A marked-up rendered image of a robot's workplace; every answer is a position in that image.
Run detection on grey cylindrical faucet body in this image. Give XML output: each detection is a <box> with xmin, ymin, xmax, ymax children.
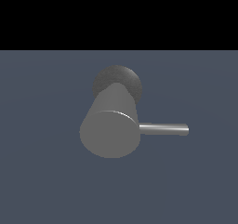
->
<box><xmin>78</xmin><ymin>82</ymin><xmax>142</xmax><ymax>160</ymax></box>

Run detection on dark grey round faucet base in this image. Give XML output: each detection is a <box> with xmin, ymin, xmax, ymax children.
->
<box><xmin>92</xmin><ymin>64</ymin><xmax>144</xmax><ymax>105</ymax></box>

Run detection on silver faucet handle rod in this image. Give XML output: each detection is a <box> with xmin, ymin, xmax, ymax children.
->
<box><xmin>138</xmin><ymin>123</ymin><xmax>190</xmax><ymax>138</ymax></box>

